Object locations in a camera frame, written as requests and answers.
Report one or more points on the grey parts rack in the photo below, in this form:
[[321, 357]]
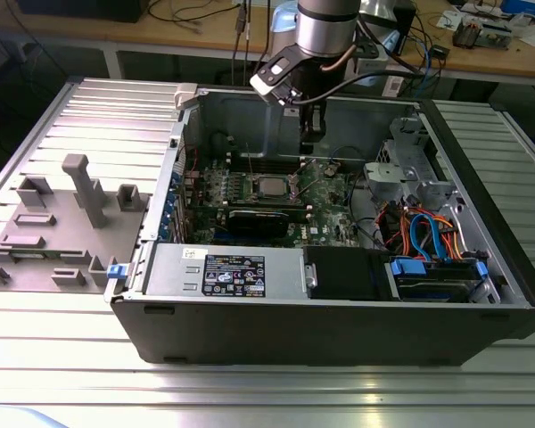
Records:
[[62, 254]]

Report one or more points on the pale grey case latch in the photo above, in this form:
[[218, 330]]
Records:
[[185, 96]]

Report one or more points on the blue case latch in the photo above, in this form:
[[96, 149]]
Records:
[[117, 273]]

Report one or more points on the silver CPU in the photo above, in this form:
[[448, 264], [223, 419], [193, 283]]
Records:
[[269, 187]]

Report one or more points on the grey power supply unit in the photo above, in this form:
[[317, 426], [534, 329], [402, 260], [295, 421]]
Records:
[[174, 272]]

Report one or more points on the black PC case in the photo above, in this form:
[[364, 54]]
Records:
[[294, 330]]

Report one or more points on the white labelled box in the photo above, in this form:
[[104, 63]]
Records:
[[394, 85]]

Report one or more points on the CPU socket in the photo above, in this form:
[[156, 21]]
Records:
[[250, 187]]

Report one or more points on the finned CPU cooler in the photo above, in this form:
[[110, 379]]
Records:
[[466, 35]]

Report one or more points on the hard disk in blue carrier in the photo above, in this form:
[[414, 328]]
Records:
[[432, 287]]

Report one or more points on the green motherboard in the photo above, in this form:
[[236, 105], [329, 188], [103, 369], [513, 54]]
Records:
[[325, 214]]

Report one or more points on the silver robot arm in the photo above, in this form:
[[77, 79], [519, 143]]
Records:
[[327, 27]]

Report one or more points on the small black box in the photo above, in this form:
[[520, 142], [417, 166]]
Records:
[[440, 51]]

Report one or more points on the black drive bay box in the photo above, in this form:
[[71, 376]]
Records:
[[343, 272]]

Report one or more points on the grey electronic device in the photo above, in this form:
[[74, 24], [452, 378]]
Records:
[[495, 35]]

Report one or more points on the round coin cell battery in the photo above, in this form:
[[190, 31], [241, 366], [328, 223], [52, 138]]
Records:
[[332, 170]]

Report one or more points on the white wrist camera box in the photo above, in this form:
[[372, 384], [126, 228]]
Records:
[[274, 73]]

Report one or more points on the blue box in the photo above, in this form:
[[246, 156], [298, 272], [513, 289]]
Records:
[[517, 5]]

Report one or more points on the silver metal drive cage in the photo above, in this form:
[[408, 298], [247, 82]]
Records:
[[385, 174]]

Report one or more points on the wooden desk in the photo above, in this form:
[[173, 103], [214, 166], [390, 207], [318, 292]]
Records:
[[183, 33]]

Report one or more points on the black graphics card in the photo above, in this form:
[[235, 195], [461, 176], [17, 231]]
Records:
[[258, 223]]

